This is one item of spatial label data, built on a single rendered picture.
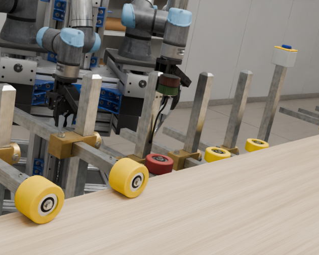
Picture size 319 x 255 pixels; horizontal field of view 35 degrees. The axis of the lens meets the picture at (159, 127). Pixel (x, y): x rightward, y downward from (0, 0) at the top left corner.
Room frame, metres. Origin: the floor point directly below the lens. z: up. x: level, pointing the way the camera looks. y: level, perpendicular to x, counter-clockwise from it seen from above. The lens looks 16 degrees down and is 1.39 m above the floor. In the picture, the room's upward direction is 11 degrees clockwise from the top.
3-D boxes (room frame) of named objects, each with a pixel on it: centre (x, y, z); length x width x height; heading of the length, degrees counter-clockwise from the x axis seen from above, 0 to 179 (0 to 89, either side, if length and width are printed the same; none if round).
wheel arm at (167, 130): (1.86, -0.20, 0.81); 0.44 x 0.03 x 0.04; 52
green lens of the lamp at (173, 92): (1.42, 0.00, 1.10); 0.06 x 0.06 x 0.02
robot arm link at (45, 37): (1.71, 0.40, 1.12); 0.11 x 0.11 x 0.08; 49
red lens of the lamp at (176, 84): (1.42, 0.00, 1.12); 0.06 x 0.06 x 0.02
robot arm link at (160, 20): (1.72, 0.03, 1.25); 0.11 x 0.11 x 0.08; 3
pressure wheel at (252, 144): (1.73, -0.35, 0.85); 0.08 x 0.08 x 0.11
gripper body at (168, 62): (1.61, 0.01, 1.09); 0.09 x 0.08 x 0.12; 142
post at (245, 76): (1.85, -0.27, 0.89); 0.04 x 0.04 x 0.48; 52
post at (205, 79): (1.65, -0.12, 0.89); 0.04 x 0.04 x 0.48; 52
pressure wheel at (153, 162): (1.36, -0.02, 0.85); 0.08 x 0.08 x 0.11
